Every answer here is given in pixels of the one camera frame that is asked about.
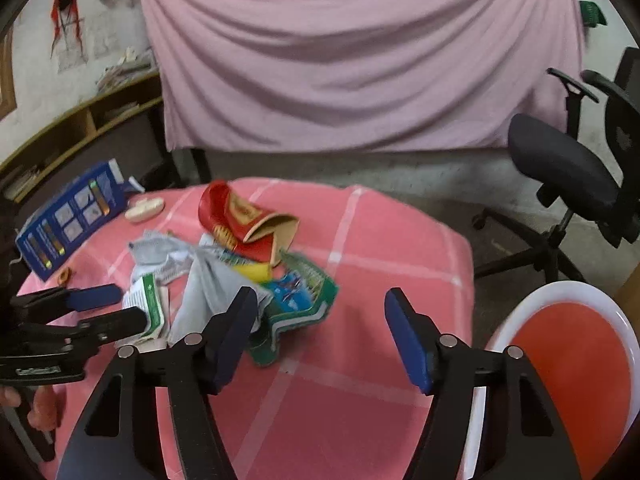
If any person's left hand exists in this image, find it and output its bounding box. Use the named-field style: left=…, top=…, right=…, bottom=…
left=0, top=386, right=64, bottom=432

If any pink hanging cloth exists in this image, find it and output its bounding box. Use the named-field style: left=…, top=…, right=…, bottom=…
left=137, top=0, right=587, bottom=154

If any blue cardboard box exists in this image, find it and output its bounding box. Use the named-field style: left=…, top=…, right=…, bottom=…
left=15, top=159, right=133, bottom=282

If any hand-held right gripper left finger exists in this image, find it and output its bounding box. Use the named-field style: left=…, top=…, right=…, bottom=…
left=55, top=286, right=261, bottom=480

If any red paper carton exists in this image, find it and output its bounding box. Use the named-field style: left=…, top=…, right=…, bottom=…
left=198, top=180, right=300, bottom=266

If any pink checked tablecloth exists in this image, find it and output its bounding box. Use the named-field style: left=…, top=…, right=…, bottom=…
left=15, top=177, right=476, bottom=480

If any wooden shelf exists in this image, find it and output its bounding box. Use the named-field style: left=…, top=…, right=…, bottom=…
left=0, top=67, right=166, bottom=201

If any cream plastic case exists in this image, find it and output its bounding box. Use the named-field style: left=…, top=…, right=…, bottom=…
left=124, top=198, right=165, bottom=222

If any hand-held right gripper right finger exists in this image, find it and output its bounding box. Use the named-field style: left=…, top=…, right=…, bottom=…
left=384, top=287, right=583, bottom=480

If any white and green packet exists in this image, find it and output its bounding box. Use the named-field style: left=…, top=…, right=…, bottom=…
left=116, top=272, right=171, bottom=353

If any pile of papers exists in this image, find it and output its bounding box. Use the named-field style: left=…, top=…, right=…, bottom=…
left=95, top=47, right=156, bottom=92

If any yellow wrapper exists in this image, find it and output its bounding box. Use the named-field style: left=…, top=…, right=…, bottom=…
left=227, top=260, right=273, bottom=283

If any red wall ornament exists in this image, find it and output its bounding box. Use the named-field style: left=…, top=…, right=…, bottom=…
left=50, top=0, right=83, bottom=58

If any green snack packet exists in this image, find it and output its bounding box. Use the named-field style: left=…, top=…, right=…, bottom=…
left=247, top=250, right=340, bottom=367

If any black office chair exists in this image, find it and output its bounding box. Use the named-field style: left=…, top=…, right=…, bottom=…
left=472, top=47, right=640, bottom=283

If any orange bin with white rim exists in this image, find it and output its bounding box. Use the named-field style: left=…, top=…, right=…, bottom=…
left=462, top=280, right=640, bottom=480

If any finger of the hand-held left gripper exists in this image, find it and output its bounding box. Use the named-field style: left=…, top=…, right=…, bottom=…
left=0, top=306, right=147, bottom=357
left=10, top=283, right=124, bottom=314

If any grey wrapper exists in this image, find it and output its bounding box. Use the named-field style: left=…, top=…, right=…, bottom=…
left=129, top=230, right=273, bottom=346

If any green hanging tag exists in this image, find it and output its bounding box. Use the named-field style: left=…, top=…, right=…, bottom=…
left=579, top=0, right=607, bottom=27

